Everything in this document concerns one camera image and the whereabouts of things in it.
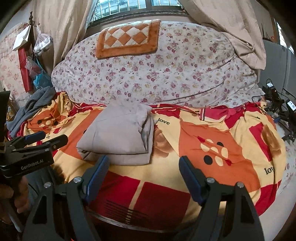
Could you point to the window with bars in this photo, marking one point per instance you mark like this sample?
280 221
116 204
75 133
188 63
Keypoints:
107 8

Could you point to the clear plastic bag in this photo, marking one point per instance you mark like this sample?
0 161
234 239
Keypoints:
43 44

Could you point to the black device on stand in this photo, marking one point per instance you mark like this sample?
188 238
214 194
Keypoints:
283 106

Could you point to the left beige curtain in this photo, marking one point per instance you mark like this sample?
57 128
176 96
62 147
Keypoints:
66 22

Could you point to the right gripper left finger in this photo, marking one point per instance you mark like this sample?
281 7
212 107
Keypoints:
59 211

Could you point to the grey panel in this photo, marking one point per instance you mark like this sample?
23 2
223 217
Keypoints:
280 68

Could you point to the grey garment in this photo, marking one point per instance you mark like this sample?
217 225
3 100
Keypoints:
40 98

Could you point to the right beige curtain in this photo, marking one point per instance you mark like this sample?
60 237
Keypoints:
237 21

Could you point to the floral quilt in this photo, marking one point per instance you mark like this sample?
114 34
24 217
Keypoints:
194 65

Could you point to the orange checkered cushion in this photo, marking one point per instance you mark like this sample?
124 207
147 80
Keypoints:
134 38

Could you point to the beige zip jacket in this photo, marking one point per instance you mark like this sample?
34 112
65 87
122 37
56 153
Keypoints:
123 132

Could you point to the left hand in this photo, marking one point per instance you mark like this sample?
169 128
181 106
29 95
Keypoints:
19 195

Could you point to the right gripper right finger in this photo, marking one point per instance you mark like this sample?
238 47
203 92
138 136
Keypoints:
240 220

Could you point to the orange red patterned blanket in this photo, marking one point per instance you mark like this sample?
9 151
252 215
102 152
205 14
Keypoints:
231 145

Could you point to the beige curtain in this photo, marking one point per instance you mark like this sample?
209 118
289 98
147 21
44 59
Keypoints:
66 22
237 21

